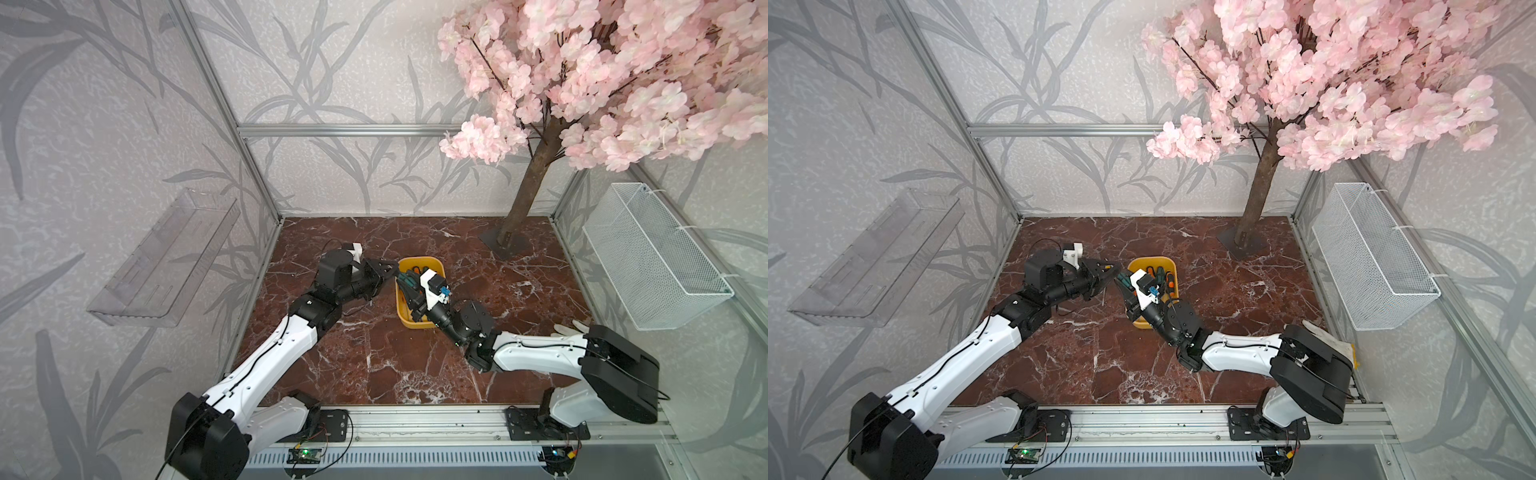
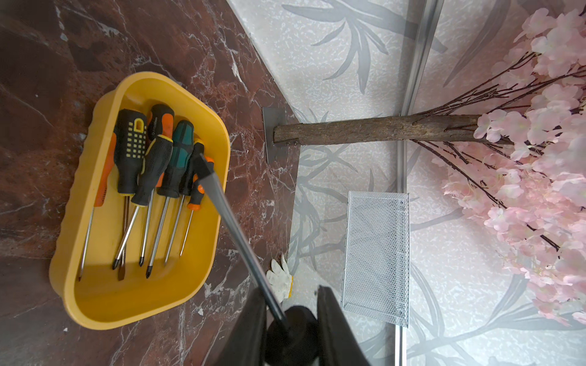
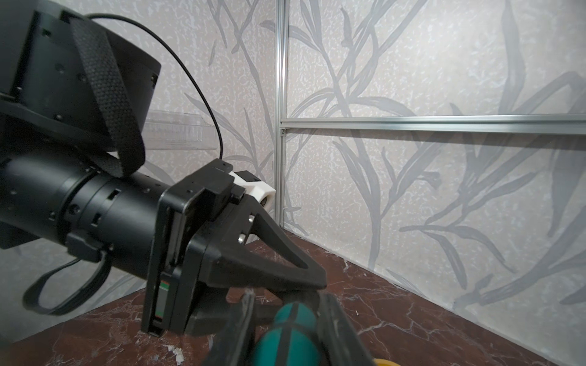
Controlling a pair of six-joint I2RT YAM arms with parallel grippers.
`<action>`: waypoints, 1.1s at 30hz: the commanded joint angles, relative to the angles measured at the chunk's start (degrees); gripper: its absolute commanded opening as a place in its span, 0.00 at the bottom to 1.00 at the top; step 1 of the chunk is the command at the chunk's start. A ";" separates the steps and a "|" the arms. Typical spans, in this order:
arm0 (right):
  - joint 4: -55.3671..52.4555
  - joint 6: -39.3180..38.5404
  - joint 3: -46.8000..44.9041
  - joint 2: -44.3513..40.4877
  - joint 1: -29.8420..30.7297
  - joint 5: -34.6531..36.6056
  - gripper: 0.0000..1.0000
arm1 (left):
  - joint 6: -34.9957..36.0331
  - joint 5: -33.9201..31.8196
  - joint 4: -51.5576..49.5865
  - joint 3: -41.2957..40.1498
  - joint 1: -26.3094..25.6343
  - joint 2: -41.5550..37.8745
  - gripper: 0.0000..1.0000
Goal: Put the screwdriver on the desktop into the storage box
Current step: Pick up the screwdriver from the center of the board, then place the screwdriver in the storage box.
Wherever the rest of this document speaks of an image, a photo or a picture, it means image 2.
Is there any white wire mesh basket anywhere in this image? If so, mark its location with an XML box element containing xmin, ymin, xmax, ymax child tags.
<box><xmin>341</xmin><ymin>192</ymin><xmax>411</xmax><ymax>328</ymax></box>

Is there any green black screwdriver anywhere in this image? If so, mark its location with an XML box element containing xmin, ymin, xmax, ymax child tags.
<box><xmin>194</xmin><ymin>154</ymin><xmax>318</xmax><ymax>365</ymax></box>
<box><xmin>146</xmin><ymin>120</ymin><xmax>195</xmax><ymax>278</ymax></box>

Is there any black screwdriver yellow cap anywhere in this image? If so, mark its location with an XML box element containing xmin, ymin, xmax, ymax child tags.
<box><xmin>164</xmin><ymin>138</ymin><xmax>204</xmax><ymax>265</ymax></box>

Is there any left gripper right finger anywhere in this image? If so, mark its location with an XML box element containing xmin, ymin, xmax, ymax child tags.
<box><xmin>317</xmin><ymin>286</ymin><xmax>369</xmax><ymax>365</ymax></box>

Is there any small orange black screwdriver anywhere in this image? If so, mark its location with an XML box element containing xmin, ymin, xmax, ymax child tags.
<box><xmin>179</xmin><ymin>157</ymin><xmax>204</xmax><ymax>256</ymax></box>

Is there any large orange black screwdriver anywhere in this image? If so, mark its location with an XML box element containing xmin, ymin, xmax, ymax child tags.
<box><xmin>139</xmin><ymin>104</ymin><xmax>175</xmax><ymax>266</ymax></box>

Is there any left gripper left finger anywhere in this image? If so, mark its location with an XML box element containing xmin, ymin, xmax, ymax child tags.
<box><xmin>215</xmin><ymin>288</ymin><xmax>267</xmax><ymax>365</ymax></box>

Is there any pink artificial blossom tree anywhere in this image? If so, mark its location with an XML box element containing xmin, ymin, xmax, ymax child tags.
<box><xmin>274</xmin><ymin>5</ymin><xmax>585</xmax><ymax>326</ymax></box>

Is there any white work glove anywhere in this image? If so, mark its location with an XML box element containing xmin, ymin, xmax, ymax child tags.
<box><xmin>266</xmin><ymin>255</ymin><xmax>293</xmax><ymax>303</ymax></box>

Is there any black yellow small screwdriver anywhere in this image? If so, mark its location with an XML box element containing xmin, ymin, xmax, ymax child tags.
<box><xmin>112</xmin><ymin>134</ymin><xmax>173</xmax><ymax>270</ymax></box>

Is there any black yellow dotted screwdriver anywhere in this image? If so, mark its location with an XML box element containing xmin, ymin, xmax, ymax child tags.
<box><xmin>113</xmin><ymin>108</ymin><xmax>148</xmax><ymax>282</ymax></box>

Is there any yellow plastic storage box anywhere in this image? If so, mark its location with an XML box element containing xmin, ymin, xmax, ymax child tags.
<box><xmin>49</xmin><ymin>72</ymin><xmax>230</xmax><ymax>330</ymax></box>

